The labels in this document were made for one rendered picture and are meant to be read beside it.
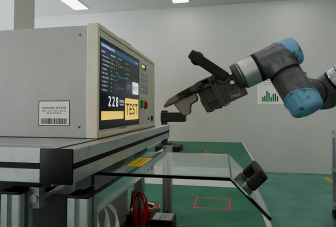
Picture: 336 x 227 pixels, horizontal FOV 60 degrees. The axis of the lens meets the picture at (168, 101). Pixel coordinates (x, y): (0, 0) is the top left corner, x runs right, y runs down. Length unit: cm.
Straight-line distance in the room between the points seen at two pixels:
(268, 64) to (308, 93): 11
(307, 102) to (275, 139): 529
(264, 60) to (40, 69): 50
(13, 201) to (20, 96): 21
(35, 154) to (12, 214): 10
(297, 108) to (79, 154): 49
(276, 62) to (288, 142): 532
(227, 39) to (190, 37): 73
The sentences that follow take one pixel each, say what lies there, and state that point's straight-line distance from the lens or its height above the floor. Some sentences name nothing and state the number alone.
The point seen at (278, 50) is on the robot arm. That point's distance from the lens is 76.
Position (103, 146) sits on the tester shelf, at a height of 111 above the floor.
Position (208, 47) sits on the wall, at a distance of 602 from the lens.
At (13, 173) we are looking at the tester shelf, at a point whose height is 108.
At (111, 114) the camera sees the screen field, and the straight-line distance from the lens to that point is 58.
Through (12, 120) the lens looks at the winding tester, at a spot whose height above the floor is 115.
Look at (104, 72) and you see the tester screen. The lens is 56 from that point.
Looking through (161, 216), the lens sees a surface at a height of 87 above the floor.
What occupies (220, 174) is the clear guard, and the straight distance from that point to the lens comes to 47.
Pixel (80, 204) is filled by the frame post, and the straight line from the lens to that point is 42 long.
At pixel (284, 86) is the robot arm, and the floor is 122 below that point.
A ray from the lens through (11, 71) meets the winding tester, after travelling 62.
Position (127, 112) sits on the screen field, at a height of 116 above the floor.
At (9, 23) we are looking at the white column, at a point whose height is 238.
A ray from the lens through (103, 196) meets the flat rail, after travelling 48.
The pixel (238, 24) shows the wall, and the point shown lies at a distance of 614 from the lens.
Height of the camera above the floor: 116
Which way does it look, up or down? 2 degrees up
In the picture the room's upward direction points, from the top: straight up
